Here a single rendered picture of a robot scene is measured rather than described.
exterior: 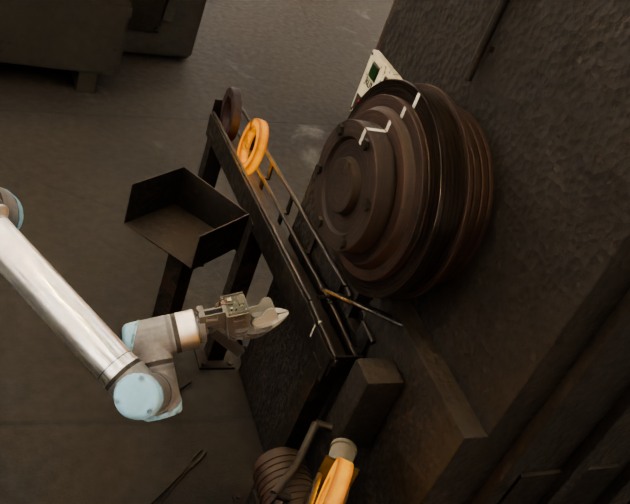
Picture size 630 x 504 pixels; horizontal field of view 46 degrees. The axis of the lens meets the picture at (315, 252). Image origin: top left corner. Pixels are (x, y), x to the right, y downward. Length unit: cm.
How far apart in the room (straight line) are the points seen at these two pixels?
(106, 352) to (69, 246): 147
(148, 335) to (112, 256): 133
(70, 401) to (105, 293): 52
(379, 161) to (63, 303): 69
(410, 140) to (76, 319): 76
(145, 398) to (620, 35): 108
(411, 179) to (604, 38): 42
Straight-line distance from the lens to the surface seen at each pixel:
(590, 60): 140
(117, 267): 293
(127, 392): 152
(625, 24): 136
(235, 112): 259
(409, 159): 146
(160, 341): 166
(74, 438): 236
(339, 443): 163
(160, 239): 211
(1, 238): 164
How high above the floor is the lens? 187
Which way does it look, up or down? 34 degrees down
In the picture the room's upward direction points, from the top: 22 degrees clockwise
